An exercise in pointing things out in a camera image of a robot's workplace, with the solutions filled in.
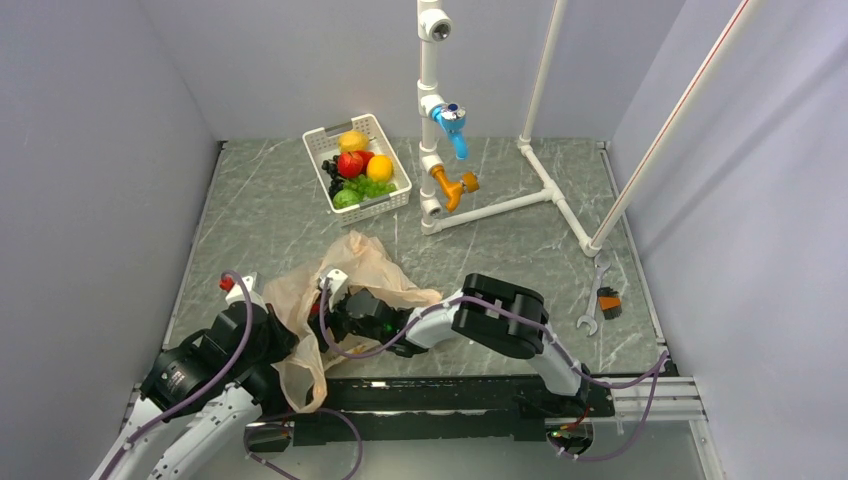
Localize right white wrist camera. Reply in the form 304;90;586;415
318;266;349;303

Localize orange translucent plastic bag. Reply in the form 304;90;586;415
261;231;442;413

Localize red fake pepper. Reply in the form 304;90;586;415
356;150;375;169

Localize dark fake grape bunch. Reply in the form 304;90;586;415
321;155;346;200

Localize green fake grape bunch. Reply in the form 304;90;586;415
346;175;397;200

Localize white diagonal pole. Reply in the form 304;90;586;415
584;0;758;254

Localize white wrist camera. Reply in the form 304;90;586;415
318;266;349;303
219;272;266;310

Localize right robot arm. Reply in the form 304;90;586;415
308;269;590;415

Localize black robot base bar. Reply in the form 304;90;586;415
253;375;615;453

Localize blue plastic faucet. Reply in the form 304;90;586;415
430;103;469;161

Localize green fake fruit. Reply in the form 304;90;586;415
332;188;363;210

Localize white pvc pipe frame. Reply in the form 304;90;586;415
416;1;603;257

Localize yellow fake lemon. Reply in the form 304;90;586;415
337;130;370;153

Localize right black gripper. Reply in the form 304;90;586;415
301;288;387;353

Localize white plastic basket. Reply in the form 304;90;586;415
302;114;412;225

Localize silver wrench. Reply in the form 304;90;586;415
576;251;611;337

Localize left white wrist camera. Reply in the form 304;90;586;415
219;272;266;310

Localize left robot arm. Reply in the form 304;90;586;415
93;301;298;479

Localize orange plastic faucet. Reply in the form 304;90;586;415
430;165;479;213

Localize orange fake orange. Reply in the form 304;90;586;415
365;155;394;183

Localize small orange black block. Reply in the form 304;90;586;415
596;286;623;320

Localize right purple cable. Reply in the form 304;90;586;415
319;278;670;392

